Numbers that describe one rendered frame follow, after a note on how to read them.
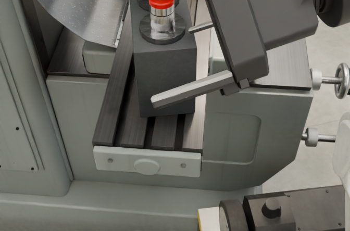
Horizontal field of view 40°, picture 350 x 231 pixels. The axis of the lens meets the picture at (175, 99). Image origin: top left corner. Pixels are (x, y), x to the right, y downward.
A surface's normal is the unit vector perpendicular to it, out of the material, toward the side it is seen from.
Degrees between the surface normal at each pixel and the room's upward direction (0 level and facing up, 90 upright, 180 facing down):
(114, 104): 0
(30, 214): 68
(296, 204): 0
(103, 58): 90
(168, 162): 90
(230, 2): 50
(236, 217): 2
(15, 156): 89
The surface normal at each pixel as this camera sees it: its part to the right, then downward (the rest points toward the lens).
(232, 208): -0.08, -0.87
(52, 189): -0.10, 0.59
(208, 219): -0.01, -0.68
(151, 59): 0.11, 0.73
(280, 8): -0.01, 0.12
